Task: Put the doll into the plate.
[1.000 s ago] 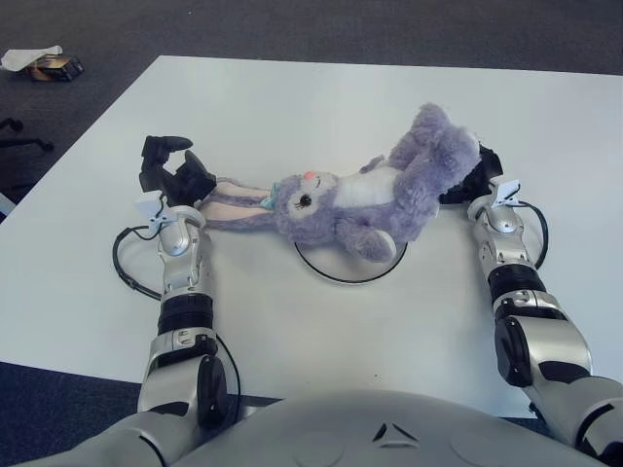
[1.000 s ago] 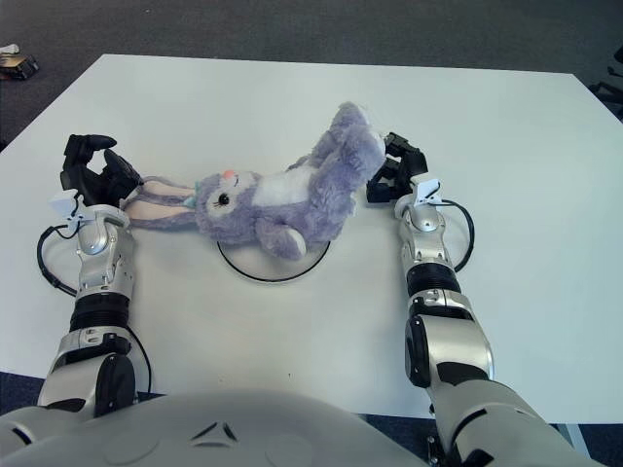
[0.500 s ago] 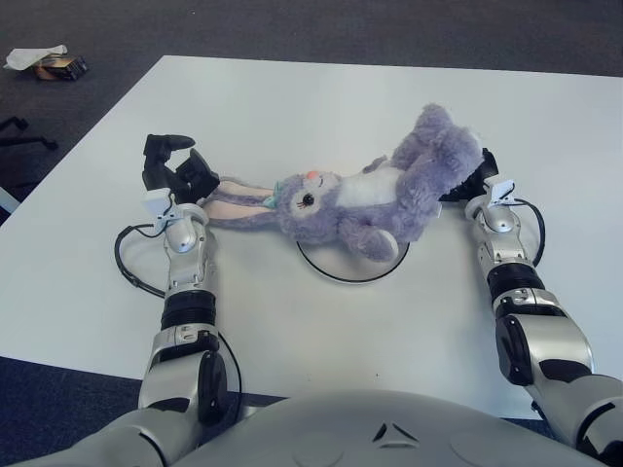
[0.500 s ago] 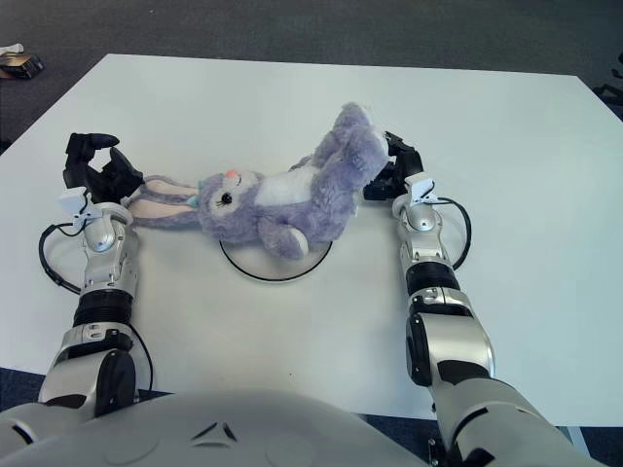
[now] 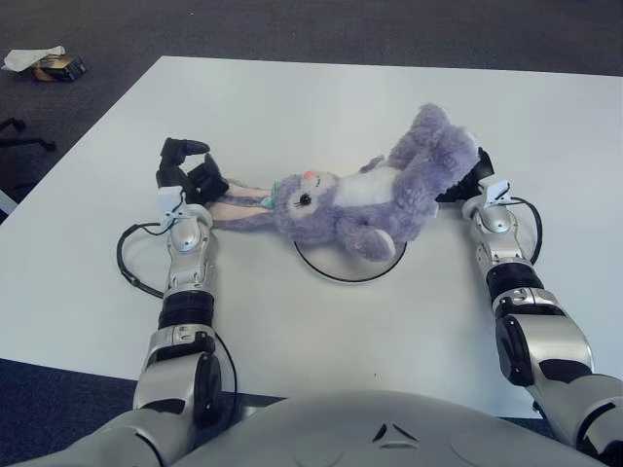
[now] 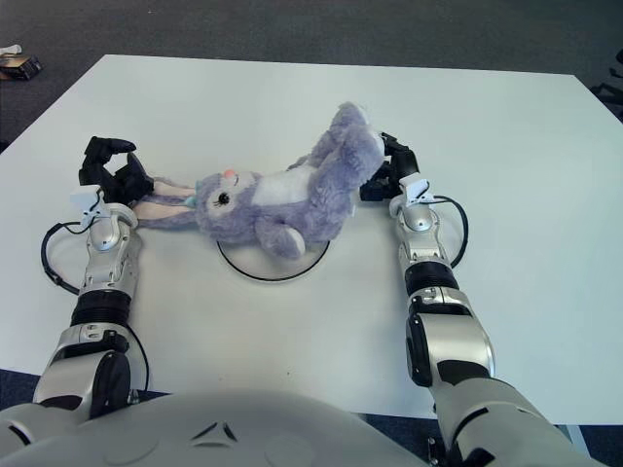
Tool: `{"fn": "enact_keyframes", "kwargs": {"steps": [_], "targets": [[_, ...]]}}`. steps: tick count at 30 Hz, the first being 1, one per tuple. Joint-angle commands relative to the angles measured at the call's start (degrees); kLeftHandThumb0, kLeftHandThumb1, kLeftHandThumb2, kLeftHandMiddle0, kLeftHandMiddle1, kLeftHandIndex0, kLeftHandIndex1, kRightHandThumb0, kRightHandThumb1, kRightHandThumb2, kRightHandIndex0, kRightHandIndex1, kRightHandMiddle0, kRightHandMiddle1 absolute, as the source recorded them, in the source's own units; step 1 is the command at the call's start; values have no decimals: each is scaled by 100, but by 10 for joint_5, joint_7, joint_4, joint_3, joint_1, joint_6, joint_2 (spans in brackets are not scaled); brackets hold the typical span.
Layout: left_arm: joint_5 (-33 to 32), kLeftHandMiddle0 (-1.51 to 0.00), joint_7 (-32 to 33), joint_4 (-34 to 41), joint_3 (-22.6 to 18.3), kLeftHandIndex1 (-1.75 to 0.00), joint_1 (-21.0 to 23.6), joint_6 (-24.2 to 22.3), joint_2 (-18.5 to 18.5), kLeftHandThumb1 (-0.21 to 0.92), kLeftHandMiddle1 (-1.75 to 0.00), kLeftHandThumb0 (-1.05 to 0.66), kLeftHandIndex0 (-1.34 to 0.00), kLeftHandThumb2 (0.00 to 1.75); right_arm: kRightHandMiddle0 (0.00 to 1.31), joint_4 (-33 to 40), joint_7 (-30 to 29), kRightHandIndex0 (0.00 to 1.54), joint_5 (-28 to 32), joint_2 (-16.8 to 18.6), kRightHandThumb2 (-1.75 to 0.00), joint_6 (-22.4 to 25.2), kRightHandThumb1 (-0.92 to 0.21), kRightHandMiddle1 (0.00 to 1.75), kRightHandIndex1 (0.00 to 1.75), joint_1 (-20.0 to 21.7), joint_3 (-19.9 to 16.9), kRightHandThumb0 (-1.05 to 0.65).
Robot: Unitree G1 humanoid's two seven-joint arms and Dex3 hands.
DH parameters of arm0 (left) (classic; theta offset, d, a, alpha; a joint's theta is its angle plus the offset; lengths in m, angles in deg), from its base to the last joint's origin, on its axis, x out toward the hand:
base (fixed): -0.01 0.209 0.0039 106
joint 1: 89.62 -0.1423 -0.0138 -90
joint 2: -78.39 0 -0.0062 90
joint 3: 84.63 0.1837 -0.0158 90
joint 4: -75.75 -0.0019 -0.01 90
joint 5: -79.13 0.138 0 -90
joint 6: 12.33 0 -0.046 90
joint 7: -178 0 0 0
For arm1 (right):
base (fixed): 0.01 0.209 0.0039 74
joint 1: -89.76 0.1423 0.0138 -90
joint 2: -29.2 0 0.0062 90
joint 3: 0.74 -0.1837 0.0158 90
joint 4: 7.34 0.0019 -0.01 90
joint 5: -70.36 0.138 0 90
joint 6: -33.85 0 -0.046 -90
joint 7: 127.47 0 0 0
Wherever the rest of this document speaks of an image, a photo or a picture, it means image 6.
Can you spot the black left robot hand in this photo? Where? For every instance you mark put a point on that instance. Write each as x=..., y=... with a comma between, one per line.
x=114, y=182

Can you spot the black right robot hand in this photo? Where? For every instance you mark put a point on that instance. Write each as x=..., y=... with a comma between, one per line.
x=399, y=170

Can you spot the purple plush bunny doll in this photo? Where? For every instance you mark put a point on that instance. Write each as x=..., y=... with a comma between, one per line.
x=292, y=194

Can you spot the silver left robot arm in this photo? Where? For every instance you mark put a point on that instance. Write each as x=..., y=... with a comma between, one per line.
x=102, y=272

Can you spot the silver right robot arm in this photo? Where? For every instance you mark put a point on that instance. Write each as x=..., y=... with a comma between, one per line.
x=438, y=301

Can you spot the white plate with black rim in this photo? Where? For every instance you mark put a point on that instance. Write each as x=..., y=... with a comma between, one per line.
x=272, y=265

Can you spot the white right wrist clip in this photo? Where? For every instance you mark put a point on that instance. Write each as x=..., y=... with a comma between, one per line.
x=414, y=190

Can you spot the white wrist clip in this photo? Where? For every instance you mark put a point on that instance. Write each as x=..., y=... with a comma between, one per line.
x=414, y=190
x=90, y=202

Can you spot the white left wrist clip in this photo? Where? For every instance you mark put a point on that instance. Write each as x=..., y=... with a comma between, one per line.
x=90, y=202

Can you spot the white paper sheet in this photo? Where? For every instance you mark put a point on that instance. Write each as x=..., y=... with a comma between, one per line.
x=9, y=49

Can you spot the black office chair base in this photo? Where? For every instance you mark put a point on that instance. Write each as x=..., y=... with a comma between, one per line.
x=611, y=87

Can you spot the grey robot torso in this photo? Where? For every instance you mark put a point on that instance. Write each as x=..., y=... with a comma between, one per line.
x=219, y=433

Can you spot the grey table leg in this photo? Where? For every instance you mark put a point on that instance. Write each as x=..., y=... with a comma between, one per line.
x=576, y=445

